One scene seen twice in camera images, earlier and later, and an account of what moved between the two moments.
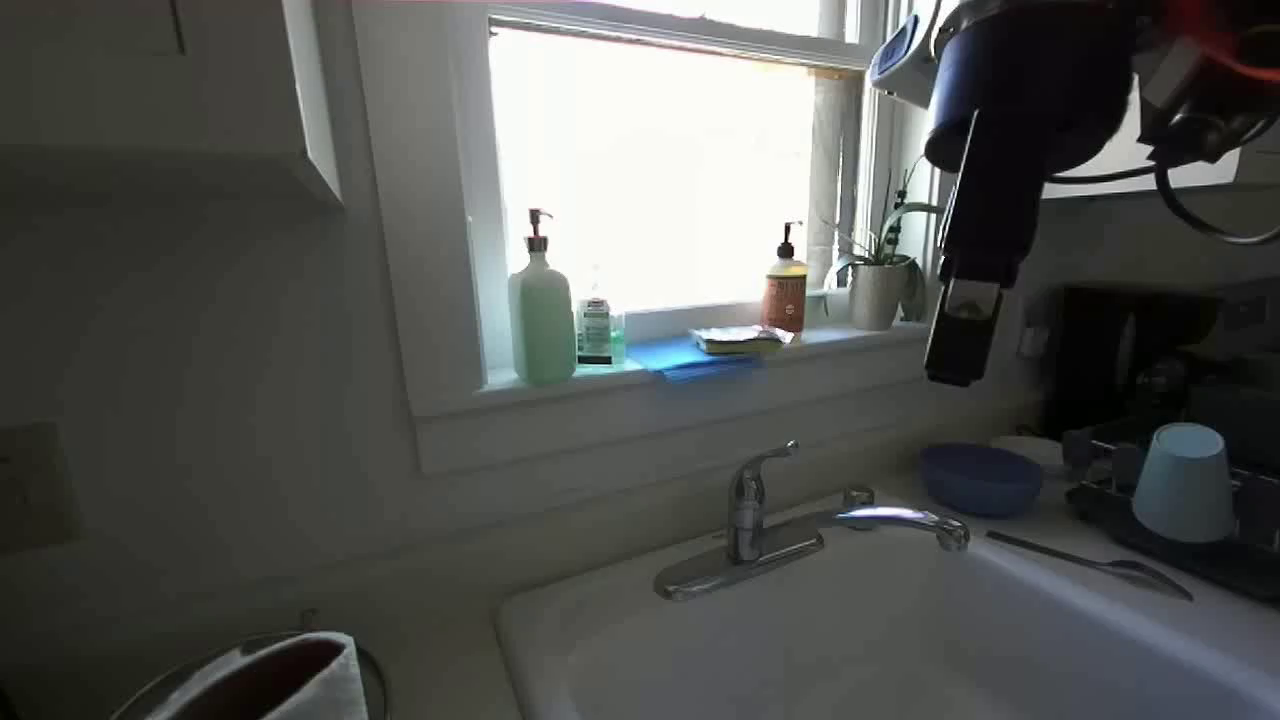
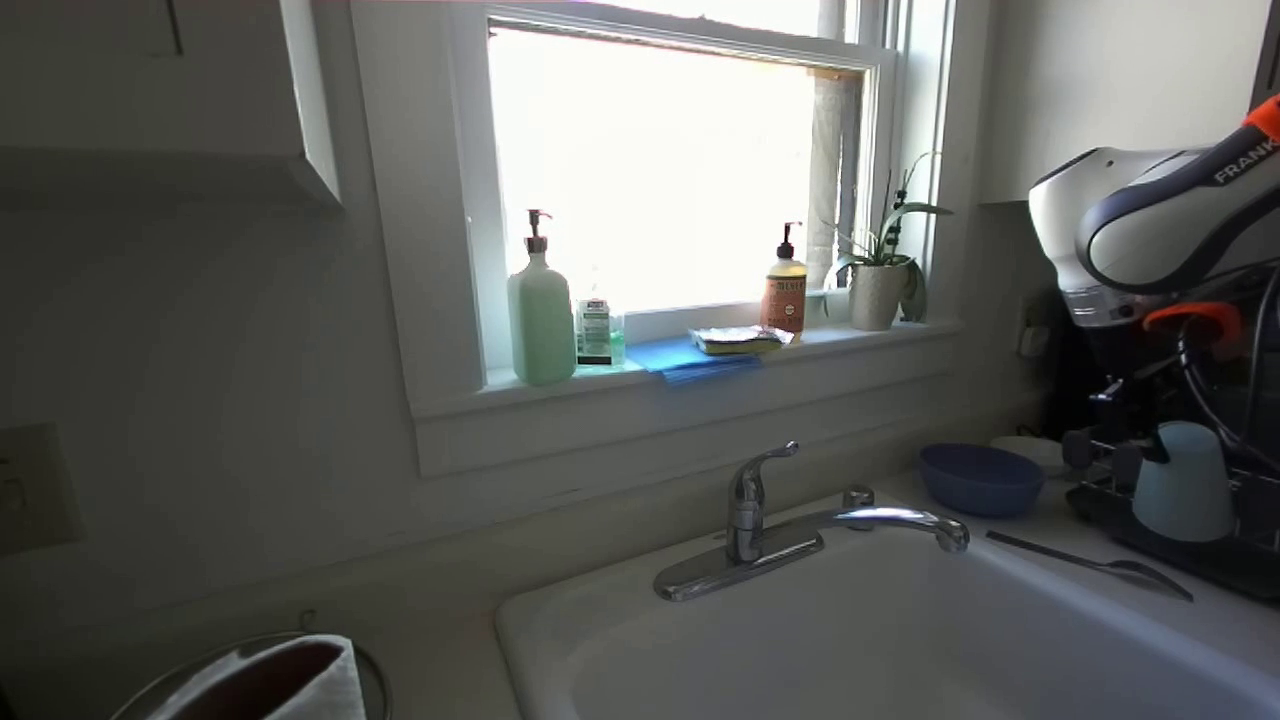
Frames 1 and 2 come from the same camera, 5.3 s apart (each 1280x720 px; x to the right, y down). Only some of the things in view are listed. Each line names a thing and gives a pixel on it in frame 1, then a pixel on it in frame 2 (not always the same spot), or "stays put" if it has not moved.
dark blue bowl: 978,483 stays put
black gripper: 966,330 -> 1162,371
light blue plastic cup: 1181,489 stays put
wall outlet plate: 32,489 stays put
